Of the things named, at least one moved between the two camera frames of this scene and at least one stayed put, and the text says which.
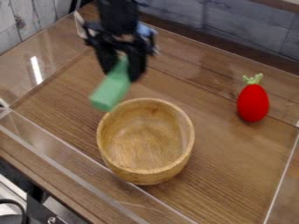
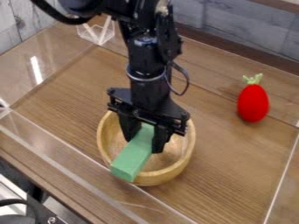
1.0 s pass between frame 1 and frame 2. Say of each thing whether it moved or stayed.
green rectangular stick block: moved
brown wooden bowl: stayed
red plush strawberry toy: stayed
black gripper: moved
